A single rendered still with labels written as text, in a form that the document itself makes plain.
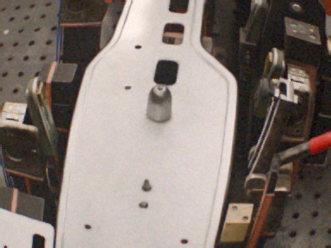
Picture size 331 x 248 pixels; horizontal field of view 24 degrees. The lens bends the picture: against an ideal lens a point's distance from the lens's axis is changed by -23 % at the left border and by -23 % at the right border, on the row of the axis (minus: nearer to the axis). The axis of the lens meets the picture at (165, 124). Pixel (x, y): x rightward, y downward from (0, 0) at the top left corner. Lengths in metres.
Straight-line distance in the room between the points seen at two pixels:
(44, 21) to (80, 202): 0.79
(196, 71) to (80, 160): 0.23
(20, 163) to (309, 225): 0.59
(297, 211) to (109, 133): 0.46
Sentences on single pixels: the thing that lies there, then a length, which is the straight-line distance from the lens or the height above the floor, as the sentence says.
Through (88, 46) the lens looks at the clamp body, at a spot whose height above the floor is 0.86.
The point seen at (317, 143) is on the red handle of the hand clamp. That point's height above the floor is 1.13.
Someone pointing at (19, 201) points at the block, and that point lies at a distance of 1.22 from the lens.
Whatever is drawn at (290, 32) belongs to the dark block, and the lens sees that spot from 1.28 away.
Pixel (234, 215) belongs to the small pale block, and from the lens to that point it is 1.11.
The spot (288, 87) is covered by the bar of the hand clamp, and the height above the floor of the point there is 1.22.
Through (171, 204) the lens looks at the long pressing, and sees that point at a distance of 1.19.
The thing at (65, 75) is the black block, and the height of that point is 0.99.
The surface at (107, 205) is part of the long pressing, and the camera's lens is 1.19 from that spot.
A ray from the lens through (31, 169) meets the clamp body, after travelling 1.29.
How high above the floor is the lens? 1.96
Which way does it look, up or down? 49 degrees down
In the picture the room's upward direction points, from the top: 3 degrees clockwise
